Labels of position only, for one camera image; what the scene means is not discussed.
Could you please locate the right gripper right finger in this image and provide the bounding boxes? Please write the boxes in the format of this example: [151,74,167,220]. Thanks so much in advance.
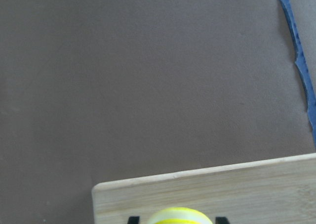
[215,217,230,224]

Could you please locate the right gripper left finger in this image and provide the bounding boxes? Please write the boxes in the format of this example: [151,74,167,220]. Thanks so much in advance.
[127,216,140,224]

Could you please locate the yellow lemon slice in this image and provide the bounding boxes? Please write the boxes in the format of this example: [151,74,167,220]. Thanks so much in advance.
[147,207,212,224]

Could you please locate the bamboo cutting board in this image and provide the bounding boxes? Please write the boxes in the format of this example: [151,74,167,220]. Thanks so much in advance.
[92,153,316,224]

